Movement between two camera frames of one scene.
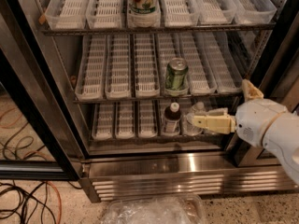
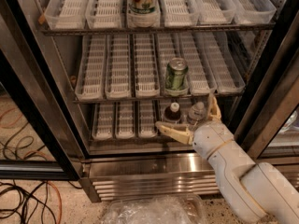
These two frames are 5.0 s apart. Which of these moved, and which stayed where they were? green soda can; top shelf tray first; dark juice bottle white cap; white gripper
Moved: white gripper
Stayed: top shelf tray first; dark juice bottle white cap; green soda can
